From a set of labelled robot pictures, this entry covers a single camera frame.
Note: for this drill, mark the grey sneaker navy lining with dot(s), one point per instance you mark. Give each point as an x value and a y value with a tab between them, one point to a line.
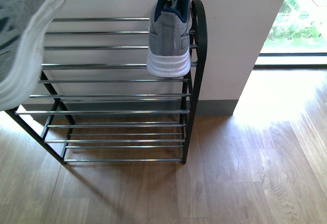
169	39

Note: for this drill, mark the grey sneaker white sole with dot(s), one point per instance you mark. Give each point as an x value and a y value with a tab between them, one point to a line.
23	27

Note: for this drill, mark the black metal shoe rack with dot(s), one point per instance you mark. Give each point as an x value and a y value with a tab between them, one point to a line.
95	100

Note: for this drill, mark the right side floor window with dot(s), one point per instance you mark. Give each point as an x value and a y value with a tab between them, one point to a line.
297	39

